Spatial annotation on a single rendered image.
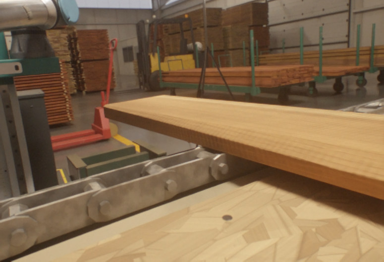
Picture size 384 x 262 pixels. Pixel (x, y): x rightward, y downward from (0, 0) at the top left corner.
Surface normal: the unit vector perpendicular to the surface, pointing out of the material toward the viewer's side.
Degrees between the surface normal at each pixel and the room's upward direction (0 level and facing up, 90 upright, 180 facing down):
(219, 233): 0
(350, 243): 0
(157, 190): 90
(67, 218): 90
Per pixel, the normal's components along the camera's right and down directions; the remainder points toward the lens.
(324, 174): -0.81, 0.18
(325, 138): -0.08, -0.98
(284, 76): 0.51, 0.11
